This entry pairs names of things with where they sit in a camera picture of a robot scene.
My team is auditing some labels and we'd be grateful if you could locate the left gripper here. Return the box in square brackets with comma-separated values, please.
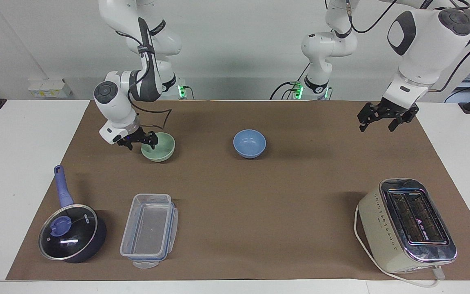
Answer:
[357, 100, 419, 132]

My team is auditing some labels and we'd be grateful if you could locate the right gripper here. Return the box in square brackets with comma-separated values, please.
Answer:
[117, 127, 159, 151]

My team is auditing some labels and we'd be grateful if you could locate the green bowl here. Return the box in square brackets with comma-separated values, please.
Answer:
[141, 132, 176, 163]

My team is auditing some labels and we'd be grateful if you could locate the blue bowl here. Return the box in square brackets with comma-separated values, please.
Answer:
[233, 129, 267, 159]

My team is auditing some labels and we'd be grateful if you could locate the clear plastic food container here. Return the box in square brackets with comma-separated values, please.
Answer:
[120, 194, 178, 269]

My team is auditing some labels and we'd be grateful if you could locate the blue saucepan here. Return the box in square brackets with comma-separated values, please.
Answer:
[38, 165, 107, 264]

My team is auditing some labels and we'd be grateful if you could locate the cream toaster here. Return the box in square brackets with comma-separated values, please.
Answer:
[358, 178, 458, 274]

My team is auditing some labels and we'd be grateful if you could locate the glass pan lid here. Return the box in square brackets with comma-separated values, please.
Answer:
[39, 204, 98, 261]

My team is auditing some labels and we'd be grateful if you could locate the white toaster cable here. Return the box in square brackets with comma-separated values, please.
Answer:
[354, 204, 446, 288]

